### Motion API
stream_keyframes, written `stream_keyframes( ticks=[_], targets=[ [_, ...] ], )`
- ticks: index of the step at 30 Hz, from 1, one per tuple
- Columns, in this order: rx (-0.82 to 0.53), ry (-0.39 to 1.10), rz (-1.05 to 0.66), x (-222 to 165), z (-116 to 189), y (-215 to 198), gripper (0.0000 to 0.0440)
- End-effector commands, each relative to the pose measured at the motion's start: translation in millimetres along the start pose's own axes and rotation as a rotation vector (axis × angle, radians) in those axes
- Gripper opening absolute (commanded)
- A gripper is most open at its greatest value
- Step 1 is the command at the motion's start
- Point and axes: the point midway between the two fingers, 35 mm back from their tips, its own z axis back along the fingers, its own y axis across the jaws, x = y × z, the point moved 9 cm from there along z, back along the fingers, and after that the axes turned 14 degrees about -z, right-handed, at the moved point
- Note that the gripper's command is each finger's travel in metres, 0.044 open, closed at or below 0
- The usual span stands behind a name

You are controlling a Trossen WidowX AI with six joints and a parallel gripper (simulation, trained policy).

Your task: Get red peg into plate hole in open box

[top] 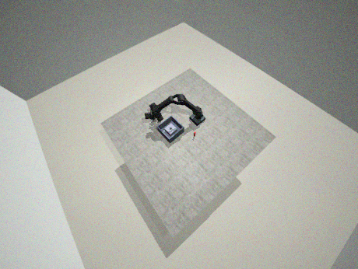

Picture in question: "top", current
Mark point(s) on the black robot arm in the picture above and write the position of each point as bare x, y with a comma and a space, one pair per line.
155, 110

